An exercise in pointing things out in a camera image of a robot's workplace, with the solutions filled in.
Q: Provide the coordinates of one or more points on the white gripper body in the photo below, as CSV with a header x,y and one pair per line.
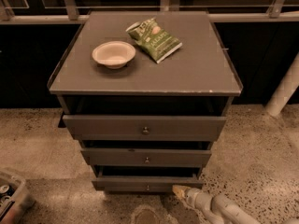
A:
x,y
195,196

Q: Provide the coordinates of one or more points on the clear plastic storage bin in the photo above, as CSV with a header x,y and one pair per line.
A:
x,y
17,201

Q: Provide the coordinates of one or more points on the metal railing frame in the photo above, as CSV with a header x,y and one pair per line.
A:
x,y
77,11

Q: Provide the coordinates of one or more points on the white paper bowl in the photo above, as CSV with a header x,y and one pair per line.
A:
x,y
114,54

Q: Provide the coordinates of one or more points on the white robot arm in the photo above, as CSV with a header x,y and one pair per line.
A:
x,y
216,209

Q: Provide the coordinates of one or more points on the grey middle drawer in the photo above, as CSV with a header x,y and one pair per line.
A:
x,y
145,157

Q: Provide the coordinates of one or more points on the soda can in bin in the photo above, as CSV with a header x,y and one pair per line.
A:
x,y
4,189

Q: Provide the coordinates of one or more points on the grey top drawer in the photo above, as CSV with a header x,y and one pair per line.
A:
x,y
144,128

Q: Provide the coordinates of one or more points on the grey bottom drawer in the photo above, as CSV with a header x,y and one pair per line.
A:
x,y
145,179

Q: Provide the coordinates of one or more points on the green chip bag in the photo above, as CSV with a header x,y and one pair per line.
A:
x,y
153,39

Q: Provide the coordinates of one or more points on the grey drawer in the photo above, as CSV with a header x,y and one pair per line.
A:
x,y
145,157
144,128
145,179

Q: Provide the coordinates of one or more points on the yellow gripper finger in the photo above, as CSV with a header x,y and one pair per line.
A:
x,y
180,191

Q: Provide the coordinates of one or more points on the grey drawer cabinet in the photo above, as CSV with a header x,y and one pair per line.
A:
x,y
196,80

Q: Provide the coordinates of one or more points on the white diagonal pole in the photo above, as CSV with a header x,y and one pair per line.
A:
x,y
286,88

